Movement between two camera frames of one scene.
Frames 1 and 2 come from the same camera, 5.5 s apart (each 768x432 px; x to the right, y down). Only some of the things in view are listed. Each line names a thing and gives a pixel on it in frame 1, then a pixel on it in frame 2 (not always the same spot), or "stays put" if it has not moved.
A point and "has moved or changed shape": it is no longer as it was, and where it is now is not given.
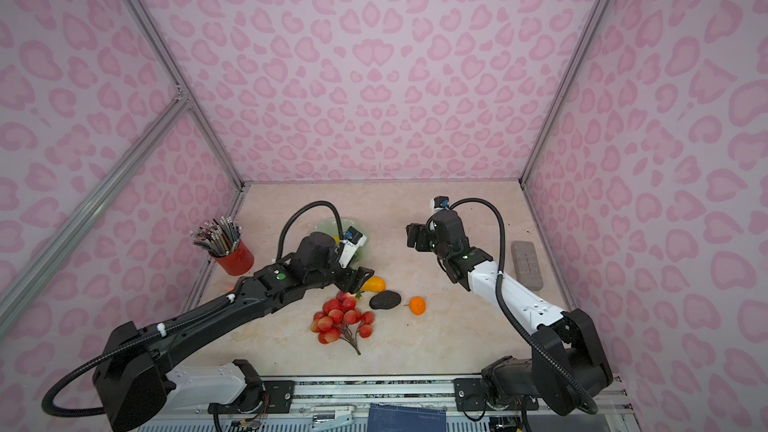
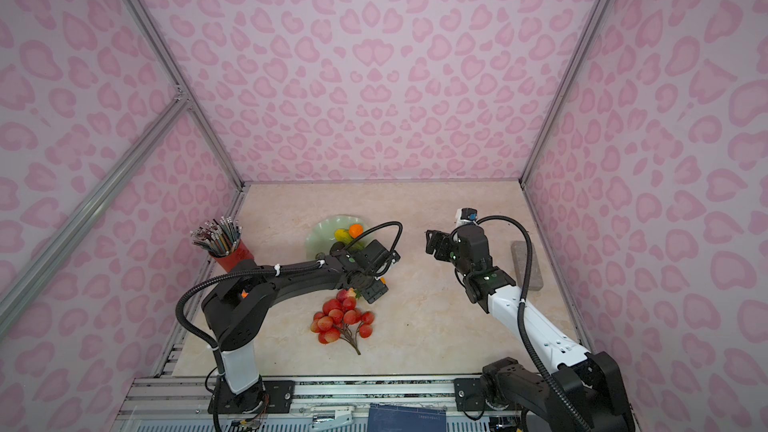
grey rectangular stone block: (526, 265) stays put
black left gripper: (353, 278) → (378, 290)
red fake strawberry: (342, 295) stays put
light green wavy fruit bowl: (330, 226) stays put
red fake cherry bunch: (341, 319) stays put
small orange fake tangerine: (417, 305) has moved or changed shape
